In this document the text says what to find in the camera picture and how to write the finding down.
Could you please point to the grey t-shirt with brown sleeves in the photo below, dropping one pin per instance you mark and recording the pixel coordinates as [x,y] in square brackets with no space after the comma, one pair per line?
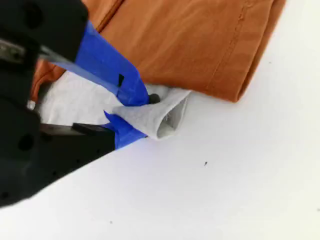
[187,50]

